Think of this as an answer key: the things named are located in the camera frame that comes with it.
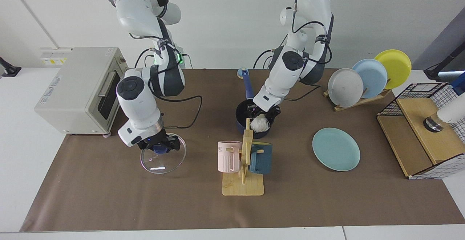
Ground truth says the white vermicelli bundle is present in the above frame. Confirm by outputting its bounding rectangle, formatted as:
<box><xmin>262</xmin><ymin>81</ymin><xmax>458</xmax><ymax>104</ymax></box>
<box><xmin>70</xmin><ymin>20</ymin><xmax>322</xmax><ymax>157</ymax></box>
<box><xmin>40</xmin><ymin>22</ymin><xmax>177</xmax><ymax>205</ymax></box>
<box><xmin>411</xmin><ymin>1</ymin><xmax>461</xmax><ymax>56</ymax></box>
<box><xmin>252</xmin><ymin>116</ymin><xmax>271</xmax><ymax>133</ymax></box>

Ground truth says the glass lid with blue knob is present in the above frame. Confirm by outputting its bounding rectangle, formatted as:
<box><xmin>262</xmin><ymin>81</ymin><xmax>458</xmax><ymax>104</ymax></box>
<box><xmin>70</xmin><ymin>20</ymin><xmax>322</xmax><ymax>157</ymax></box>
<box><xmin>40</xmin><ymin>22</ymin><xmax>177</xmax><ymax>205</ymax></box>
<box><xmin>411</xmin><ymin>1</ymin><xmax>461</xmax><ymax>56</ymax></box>
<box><xmin>140</xmin><ymin>133</ymin><xmax>187</xmax><ymax>174</ymax></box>

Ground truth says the teal plate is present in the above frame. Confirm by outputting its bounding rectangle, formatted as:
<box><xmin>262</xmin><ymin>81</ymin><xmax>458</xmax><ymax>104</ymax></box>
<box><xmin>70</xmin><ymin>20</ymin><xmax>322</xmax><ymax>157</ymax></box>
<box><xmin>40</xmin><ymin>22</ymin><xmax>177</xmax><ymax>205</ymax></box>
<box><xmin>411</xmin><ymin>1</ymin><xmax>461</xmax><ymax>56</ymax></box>
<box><xmin>312</xmin><ymin>127</ymin><xmax>361</xmax><ymax>172</ymax></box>

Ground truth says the pale grey plate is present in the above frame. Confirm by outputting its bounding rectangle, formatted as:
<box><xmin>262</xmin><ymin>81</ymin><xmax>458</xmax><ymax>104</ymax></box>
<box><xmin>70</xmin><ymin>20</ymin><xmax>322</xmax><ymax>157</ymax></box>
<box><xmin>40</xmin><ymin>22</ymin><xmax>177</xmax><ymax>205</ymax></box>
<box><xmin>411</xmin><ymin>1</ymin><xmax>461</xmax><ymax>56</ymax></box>
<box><xmin>328</xmin><ymin>68</ymin><xmax>364</xmax><ymax>108</ymax></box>

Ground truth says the wooden plate rack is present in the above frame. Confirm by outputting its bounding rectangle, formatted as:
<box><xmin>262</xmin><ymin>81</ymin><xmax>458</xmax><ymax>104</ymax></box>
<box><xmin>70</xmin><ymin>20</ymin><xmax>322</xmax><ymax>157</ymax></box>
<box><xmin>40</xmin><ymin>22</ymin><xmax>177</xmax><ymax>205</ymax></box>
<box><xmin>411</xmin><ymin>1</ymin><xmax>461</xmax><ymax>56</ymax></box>
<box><xmin>323</xmin><ymin>88</ymin><xmax>393</xmax><ymax>112</ymax></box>

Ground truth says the light blue plate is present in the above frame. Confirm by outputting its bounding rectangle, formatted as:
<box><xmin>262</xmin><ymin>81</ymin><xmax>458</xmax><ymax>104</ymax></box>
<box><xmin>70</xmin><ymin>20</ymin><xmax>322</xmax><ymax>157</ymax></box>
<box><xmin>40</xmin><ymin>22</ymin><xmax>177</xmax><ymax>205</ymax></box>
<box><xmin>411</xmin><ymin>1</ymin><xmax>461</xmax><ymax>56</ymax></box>
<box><xmin>352</xmin><ymin>59</ymin><xmax>388</xmax><ymax>99</ymax></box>

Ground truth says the yellow plate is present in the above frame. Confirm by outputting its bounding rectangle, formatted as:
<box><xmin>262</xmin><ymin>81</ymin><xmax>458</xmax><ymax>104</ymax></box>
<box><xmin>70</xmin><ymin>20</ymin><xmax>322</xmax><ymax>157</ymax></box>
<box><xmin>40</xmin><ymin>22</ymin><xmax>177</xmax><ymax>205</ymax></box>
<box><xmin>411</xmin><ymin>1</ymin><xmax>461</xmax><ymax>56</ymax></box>
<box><xmin>374</xmin><ymin>49</ymin><xmax>412</xmax><ymax>90</ymax></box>

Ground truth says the dark teal mug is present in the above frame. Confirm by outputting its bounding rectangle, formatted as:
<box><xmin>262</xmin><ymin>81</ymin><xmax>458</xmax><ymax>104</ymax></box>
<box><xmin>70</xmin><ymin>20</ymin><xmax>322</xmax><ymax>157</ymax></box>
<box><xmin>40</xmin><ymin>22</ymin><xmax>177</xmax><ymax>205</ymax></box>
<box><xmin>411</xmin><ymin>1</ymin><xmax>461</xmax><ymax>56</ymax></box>
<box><xmin>249</xmin><ymin>143</ymin><xmax>273</xmax><ymax>175</ymax></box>

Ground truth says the pink ribbed mug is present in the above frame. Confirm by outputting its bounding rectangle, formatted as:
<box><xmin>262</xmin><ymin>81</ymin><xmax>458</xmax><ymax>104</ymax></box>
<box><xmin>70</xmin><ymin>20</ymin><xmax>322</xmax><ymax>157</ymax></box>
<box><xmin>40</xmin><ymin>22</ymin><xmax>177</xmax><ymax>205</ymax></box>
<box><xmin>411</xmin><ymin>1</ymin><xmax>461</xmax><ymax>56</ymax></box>
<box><xmin>218</xmin><ymin>141</ymin><xmax>242</xmax><ymax>173</ymax></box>

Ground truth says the brown table cloth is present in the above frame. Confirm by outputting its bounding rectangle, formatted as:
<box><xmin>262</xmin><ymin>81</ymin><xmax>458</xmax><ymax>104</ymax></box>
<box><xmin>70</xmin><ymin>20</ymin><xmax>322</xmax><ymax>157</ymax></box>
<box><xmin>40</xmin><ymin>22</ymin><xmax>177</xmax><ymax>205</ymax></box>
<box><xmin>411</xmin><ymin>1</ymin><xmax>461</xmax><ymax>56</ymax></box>
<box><xmin>20</xmin><ymin>69</ymin><xmax>465</xmax><ymax>232</ymax></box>

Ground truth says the wooden cup stand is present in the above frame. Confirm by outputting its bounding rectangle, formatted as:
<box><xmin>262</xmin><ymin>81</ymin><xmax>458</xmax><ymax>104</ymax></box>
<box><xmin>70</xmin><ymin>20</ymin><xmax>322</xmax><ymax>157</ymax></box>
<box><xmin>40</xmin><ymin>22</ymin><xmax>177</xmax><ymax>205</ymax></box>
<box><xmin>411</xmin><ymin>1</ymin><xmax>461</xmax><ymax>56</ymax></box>
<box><xmin>222</xmin><ymin>118</ymin><xmax>264</xmax><ymax>196</ymax></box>

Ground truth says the pale toaster oven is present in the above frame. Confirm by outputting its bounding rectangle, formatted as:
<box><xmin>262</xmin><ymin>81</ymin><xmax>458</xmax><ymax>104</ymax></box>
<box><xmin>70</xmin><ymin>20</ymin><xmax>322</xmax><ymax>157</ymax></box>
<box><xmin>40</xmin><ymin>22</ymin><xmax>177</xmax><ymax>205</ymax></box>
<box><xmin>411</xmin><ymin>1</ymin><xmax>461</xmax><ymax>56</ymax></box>
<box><xmin>35</xmin><ymin>47</ymin><xmax>132</xmax><ymax>138</ymax></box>

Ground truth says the blue block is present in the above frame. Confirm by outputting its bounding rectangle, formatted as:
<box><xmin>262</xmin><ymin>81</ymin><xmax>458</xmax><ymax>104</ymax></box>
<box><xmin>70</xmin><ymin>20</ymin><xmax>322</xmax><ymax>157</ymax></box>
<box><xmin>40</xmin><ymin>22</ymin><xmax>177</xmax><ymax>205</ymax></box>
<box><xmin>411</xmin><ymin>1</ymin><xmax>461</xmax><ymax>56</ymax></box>
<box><xmin>452</xmin><ymin>72</ymin><xmax>465</xmax><ymax>96</ymax></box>

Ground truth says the dark pot with blue handle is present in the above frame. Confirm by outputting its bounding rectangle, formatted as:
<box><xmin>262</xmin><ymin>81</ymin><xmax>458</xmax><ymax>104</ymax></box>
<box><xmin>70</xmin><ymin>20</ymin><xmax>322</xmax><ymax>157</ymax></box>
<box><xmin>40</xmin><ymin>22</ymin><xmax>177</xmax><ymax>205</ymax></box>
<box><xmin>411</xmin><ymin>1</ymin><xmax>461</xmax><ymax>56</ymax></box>
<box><xmin>235</xmin><ymin>70</ymin><xmax>275</xmax><ymax>139</ymax></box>

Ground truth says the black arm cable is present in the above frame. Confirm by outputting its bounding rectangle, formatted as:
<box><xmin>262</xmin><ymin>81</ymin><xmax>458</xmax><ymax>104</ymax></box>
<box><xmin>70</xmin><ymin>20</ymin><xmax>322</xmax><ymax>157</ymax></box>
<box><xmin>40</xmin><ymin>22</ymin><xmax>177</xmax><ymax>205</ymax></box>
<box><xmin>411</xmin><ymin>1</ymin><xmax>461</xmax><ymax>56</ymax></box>
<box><xmin>283</xmin><ymin>0</ymin><xmax>333</xmax><ymax>102</ymax></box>
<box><xmin>129</xmin><ymin>33</ymin><xmax>203</xmax><ymax>130</ymax></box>

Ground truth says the white wall socket strip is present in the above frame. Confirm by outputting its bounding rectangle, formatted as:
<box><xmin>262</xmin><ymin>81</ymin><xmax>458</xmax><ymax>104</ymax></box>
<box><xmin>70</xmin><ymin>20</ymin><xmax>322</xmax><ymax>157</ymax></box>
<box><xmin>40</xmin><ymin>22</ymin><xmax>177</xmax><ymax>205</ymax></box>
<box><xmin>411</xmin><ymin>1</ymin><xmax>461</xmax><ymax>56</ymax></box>
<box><xmin>39</xmin><ymin>48</ymin><xmax>73</xmax><ymax>66</ymax></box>

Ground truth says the wire basket with wooden floor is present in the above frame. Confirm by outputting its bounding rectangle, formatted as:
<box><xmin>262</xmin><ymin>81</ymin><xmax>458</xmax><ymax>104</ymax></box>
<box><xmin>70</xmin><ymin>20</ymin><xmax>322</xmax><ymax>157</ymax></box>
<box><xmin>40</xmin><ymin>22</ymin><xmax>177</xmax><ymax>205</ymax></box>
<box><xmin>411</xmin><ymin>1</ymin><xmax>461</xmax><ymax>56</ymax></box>
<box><xmin>377</xmin><ymin>83</ymin><xmax>465</xmax><ymax>180</ymax></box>

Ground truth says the black clamp mount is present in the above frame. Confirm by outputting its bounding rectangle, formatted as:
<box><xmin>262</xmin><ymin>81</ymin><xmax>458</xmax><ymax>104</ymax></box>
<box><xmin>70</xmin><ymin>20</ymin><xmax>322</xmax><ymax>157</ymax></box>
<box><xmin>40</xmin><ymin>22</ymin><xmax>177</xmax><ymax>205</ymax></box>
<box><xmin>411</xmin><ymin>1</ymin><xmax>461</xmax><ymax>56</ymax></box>
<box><xmin>0</xmin><ymin>57</ymin><xmax>21</xmax><ymax>78</ymax></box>

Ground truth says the white tube with black ring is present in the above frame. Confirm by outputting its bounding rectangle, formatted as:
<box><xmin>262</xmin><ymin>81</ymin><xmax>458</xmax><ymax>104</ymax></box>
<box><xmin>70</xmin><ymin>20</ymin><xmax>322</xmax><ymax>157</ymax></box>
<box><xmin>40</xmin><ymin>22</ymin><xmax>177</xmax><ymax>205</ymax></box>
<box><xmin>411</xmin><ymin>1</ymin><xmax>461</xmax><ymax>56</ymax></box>
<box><xmin>423</xmin><ymin>95</ymin><xmax>465</xmax><ymax>133</ymax></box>

